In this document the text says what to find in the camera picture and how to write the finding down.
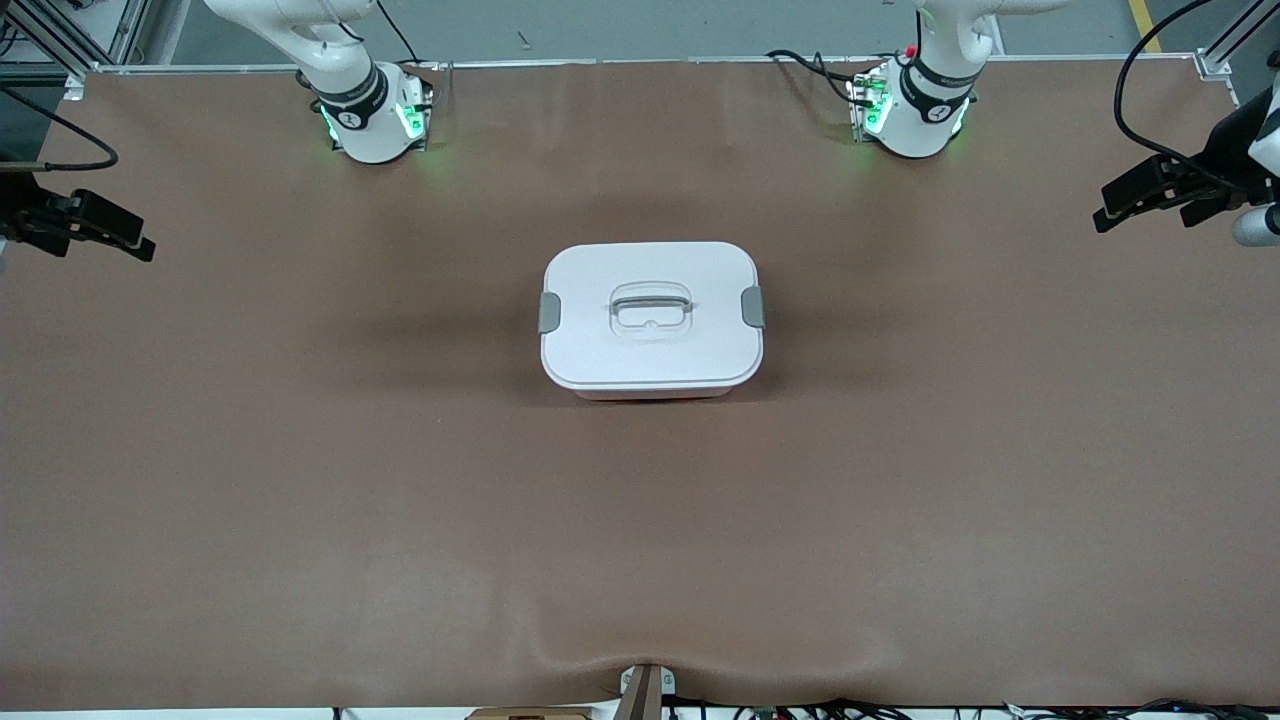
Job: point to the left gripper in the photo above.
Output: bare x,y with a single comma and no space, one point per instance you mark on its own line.
1228,146

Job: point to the silver table edge rail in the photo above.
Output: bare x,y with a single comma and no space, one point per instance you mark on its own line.
600,62

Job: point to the metal mount bracket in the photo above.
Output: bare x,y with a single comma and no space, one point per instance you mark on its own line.
640,695

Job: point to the storage box base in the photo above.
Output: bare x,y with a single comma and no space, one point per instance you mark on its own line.
650,395

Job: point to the aluminium frame post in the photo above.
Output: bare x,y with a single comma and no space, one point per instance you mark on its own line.
60,35
1235,40

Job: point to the white storage box lid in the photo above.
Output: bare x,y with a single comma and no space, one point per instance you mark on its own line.
600,350

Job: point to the grey lid latch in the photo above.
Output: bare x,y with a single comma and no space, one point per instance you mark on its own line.
549,313
753,307

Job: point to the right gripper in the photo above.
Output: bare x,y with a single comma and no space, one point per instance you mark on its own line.
17,215

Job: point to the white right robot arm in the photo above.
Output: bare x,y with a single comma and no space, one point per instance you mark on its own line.
370,130

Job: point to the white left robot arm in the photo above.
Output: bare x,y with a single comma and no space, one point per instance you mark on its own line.
920,120

